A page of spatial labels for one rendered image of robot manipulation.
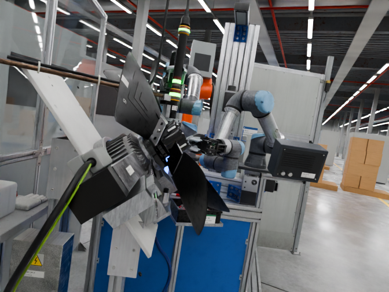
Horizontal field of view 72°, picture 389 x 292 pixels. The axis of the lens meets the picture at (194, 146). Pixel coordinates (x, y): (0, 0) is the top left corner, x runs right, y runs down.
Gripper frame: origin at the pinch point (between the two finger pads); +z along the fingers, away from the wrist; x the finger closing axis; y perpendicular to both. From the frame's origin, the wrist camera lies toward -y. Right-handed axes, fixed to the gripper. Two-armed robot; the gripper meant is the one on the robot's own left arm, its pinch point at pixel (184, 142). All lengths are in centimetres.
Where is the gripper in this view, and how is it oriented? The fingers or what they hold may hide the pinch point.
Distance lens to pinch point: 117.9
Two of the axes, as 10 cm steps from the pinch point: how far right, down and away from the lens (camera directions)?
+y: 6.1, 2.6, -7.5
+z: -7.6, -0.5, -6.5
